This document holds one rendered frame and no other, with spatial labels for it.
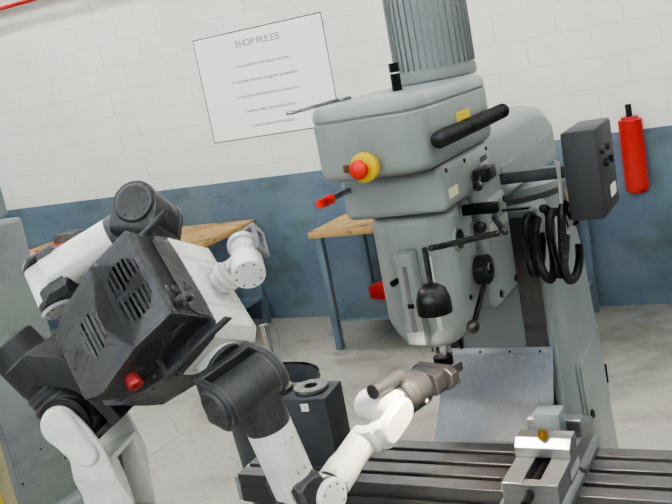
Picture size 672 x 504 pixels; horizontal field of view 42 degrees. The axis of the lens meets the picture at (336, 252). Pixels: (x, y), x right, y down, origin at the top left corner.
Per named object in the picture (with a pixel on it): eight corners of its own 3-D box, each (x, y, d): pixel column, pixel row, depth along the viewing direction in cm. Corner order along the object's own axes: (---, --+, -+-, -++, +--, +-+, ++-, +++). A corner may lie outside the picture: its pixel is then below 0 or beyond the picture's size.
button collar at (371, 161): (378, 181, 176) (373, 151, 175) (352, 184, 179) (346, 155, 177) (382, 179, 178) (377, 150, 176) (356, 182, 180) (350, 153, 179)
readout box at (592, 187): (610, 219, 201) (599, 128, 197) (570, 222, 206) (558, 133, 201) (624, 200, 218) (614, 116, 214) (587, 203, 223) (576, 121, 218)
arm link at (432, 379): (456, 357, 201) (425, 377, 192) (463, 396, 203) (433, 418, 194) (412, 353, 209) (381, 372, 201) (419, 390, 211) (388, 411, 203)
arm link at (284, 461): (316, 539, 168) (273, 443, 162) (272, 525, 178) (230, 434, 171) (353, 501, 176) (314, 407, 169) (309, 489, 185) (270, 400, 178)
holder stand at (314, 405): (338, 467, 224) (323, 394, 220) (261, 467, 232) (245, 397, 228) (353, 445, 235) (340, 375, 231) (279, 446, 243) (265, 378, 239)
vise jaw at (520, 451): (571, 459, 190) (568, 442, 189) (515, 456, 196) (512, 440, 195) (577, 447, 195) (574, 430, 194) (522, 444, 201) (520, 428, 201)
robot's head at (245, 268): (216, 285, 169) (248, 255, 167) (212, 254, 177) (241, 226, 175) (242, 301, 173) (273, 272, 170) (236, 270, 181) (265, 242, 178)
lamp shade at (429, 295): (423, 320, 175) (418, 291, 174) (413, 312, 182) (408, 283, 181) (457, 312, 176) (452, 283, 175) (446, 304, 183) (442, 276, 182)
